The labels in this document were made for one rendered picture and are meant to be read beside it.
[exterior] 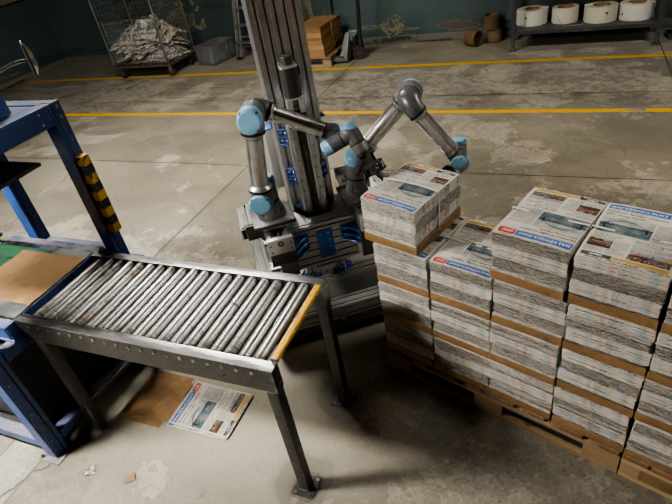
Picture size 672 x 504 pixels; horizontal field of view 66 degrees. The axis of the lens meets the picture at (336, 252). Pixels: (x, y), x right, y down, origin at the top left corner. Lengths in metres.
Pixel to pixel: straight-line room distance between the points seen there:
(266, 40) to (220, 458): 2.02
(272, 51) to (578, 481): 2.34
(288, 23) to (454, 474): 2.18
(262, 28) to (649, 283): 1.89
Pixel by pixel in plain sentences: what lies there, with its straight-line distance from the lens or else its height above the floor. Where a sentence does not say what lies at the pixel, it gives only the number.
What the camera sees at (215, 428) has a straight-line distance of 2.87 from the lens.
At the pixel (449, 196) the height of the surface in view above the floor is 0.99.
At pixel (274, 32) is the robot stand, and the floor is 1.67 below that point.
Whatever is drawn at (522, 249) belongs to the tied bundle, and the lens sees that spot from 1.99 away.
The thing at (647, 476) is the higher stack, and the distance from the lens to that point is 2.58.
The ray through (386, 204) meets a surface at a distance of 2.19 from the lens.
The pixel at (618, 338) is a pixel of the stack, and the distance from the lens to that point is 2.09.
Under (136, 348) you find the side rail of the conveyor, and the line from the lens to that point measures 2.28.
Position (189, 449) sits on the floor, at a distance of 2.87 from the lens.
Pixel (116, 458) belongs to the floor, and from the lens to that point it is 3.02.
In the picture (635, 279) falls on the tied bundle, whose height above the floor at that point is 1.02.
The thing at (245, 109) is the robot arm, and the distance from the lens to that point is 2.34.
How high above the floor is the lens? 2.17
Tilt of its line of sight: 35 degrees down
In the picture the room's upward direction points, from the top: 10 degrees counter-clockwise
